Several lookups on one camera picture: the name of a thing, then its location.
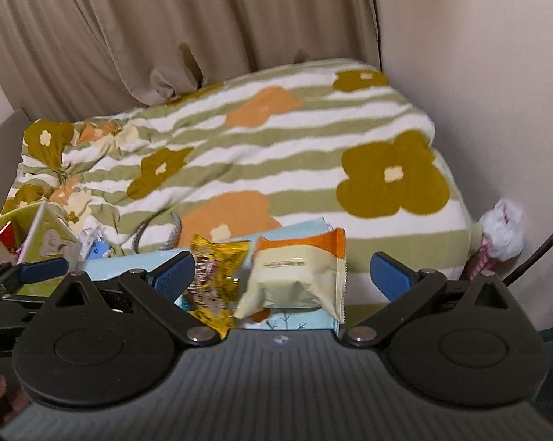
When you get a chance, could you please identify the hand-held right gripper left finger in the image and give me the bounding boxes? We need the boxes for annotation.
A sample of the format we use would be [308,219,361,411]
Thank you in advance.
[40,250,223,346]

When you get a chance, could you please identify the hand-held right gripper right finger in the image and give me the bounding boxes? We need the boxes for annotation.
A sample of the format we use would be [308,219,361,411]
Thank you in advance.
[338,252,511,350]

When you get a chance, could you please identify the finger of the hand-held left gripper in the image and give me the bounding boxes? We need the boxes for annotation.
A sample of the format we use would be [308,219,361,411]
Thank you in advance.
[0,257,70,295]

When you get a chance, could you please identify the yellow candy packet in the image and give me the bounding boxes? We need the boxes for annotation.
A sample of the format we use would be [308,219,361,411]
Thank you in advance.
[184,234,252,338]

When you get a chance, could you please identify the cream orange snack packet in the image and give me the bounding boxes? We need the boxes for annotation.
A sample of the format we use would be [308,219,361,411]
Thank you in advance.
[234,229,347,323]

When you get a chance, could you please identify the light blue daisy box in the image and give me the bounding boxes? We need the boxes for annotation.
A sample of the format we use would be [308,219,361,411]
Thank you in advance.
[76,218,346,331]

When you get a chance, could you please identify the red snack bag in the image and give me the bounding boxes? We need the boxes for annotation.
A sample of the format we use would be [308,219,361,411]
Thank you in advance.
[0,220,20,253]

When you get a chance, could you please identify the small blue white packet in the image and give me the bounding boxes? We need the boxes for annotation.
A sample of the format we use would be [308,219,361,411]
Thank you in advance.
[79,227,109,260]

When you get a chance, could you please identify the crumpled white plastic bag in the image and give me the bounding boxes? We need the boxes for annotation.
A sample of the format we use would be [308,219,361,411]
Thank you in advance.
[460,197,525,281]

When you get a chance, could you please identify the striped floral blanket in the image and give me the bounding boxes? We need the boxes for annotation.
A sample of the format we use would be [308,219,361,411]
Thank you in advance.
[1,57,484,276]

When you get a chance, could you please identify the beige curtain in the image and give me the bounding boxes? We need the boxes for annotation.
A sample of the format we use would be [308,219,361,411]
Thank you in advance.
[0,0,383,111]

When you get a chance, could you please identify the grey braided cord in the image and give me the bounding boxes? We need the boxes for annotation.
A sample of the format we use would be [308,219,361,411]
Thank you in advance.
[129,214,183,255]

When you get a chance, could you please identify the black cable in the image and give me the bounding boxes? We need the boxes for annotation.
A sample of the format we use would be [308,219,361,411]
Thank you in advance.
[503,214,553,286]

